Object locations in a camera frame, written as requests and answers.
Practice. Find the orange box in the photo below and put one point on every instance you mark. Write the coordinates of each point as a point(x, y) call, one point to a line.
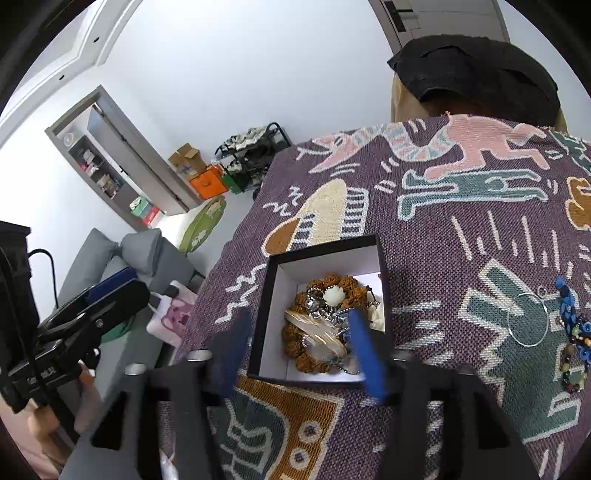
point(208, 183)

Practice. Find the white flower pendant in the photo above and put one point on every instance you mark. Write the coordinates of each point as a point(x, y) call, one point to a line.
point(332, 296)

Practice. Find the black garment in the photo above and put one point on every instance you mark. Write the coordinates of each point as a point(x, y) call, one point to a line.
point(480, 69)

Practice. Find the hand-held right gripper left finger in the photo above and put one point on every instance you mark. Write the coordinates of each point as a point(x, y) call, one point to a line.
point(231, 350)

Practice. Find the printed purple blanket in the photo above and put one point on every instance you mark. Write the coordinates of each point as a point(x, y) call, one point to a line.
point(438, 221)

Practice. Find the white tote bag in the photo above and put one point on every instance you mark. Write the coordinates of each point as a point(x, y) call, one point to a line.
point(173, 318)

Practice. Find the pale feather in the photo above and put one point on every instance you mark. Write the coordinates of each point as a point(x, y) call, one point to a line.
point(318, 334)

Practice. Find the cardboard box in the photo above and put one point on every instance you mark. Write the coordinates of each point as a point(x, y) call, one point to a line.
point(187, 161)

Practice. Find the black jewelry box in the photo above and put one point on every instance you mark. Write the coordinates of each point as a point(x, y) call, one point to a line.
point(323, 251)

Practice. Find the grey shelf cabinet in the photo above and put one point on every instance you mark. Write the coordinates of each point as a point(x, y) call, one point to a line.
point(115, 152)

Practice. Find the green box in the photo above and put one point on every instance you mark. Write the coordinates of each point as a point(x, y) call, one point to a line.
point(232, 183)

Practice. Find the black shoe rack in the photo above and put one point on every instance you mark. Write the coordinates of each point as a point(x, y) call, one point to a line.
point(251, 157)

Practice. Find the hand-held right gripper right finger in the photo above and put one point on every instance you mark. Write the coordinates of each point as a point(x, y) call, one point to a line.
point(369, 355)

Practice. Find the person's left hand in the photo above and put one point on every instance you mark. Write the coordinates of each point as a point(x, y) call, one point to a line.
point(87, 397)

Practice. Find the green rug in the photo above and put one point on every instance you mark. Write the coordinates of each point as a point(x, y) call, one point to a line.
point(201, 226)

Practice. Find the grey door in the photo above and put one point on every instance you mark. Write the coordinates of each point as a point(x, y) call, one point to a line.
point(452, 18)

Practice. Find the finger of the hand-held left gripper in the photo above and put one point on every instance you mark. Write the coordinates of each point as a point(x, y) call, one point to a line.
point(115, 279)
point(115, 304)

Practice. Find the grey sofa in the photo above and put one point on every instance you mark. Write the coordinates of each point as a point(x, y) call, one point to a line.
point(138, 251)

